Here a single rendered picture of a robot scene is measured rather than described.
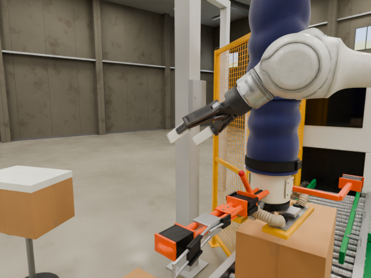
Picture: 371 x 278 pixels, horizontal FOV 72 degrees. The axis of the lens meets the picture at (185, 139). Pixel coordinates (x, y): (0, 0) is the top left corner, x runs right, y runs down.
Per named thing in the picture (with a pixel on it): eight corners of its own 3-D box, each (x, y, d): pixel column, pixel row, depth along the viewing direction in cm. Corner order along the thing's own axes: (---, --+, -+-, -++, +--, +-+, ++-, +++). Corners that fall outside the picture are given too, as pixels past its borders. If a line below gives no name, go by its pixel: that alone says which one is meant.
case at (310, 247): (267, 248, 183) (270, 194, 177) (331, 268, 161) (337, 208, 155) (233, 302, 134) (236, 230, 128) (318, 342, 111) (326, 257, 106)
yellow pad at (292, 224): (292, 205, 124) (292, 195, 124) (314, 210, 118) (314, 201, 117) (261, 231, 99) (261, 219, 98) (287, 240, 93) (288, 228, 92)
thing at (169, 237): (176, 238, 75) (175, 222, 74) (195, 247, 70) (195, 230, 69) (154, 250, 68) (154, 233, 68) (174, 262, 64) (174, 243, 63)
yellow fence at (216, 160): (207, 241, 292) (210, 51, 261) (216, 240, 294) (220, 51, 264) (243, 298, 208) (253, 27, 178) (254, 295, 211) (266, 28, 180)
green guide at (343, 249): (357, 193, 291) (358, 185, 289) (368, 195, 284) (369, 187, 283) (338, 263, 165) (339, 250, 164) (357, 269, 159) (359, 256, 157)
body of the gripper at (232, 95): (242, 89, 70) (216, 108, 74) (231, 80, 63) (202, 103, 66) (256, 111, 67) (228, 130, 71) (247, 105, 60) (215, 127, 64)
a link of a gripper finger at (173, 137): (191, 129, 65) (190, 129, 64) (171, 144, 68) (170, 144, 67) (186, 120, 66) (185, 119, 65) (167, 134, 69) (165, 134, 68)
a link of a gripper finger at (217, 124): (221, 105, 69) (225, 104, 69) (208, 126, 78) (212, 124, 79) (227, 117, 67) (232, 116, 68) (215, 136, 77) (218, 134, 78)
